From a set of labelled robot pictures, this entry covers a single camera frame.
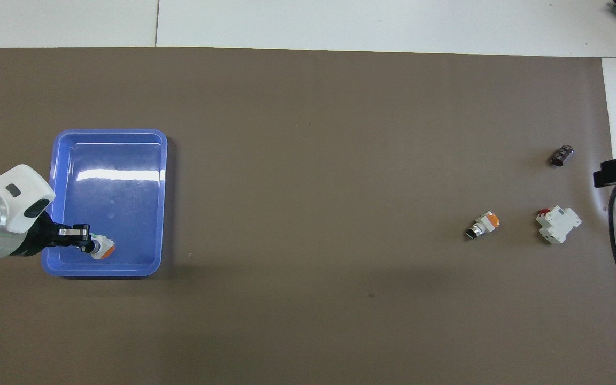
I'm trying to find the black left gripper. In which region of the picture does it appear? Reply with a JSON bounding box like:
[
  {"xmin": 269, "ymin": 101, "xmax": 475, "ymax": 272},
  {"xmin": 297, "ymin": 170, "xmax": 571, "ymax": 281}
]
[{"xmin": 17, "ymin": 211, "xmax": 96, "ymax": 256}]

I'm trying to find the light green base switch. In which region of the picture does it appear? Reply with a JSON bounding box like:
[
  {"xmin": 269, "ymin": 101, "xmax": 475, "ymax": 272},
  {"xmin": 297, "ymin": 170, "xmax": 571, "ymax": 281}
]
[{"xmin": 91, "ymin": 237, "xmax": 117, "ymax": 261}]

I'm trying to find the small black cylindrical component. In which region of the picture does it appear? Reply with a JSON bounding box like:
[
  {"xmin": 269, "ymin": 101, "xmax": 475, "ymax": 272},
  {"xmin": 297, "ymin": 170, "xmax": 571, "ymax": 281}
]
[{"xmin": 550, "ymin": 144, "xmax": 575, "ymax": 167}]

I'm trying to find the blue plastic tray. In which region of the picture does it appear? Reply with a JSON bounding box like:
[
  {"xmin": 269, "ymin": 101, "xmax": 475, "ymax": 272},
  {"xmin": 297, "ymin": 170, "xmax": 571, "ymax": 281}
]
[{"xmin": 41, "ymin": 128, "xmax": 168, "ymax": 278}]

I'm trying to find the white red circuit breaker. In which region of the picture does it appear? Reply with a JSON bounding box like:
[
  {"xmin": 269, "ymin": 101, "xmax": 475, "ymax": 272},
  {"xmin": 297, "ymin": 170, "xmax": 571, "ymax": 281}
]
[{"xmin": 535, "ymin": 205, "xmax": 582, "ymax": 244}]

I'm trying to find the brown table mat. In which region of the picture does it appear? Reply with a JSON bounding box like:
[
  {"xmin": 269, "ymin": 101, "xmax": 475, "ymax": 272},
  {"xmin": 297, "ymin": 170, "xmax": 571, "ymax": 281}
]
[{"xmin": 0, "ymin": 47, "xmax": 616, "ymax": 385}]

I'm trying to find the orange base switch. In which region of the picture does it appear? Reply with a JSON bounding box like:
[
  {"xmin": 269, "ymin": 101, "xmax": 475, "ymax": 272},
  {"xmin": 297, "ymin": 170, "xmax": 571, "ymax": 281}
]
[{"xmin": 465, "ymin": 211, "xmax": 501, "ymax": 240}]

